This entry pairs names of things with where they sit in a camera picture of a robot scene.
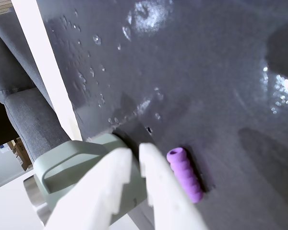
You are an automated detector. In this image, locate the black table mat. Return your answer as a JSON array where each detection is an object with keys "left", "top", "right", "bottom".
[{"left": 35, "top": 0, "right": 288, "bottom": 230}]

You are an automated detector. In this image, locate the green steel-lined mug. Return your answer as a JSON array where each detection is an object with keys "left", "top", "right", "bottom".
[{"left": 23, "top": 133, "right": 155, "bottom": 226}]

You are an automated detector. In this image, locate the grey fabric chair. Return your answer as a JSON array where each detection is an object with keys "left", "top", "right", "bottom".
[{"left": 0, "top": 7, "right": 72, "bottom": 164}]

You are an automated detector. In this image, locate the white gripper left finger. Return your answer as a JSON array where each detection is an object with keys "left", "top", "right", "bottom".
[{"left": 45, "top": 148, "right": 132, "bottom": 230}]

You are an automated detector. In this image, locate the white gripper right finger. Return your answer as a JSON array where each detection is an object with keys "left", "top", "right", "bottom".
[{"left": 139, "top": 143, "right": 208, "bottom": 230}]

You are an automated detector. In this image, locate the purple ribbed pen grip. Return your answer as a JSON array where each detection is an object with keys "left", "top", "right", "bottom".
[{"left": 166, "top": 146, "right": 204, "bottom": 204}]

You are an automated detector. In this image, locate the cardboard box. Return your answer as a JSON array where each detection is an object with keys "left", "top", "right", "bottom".
[{"left": 11, "top": 137, "right": 34, "bottom": 172}]

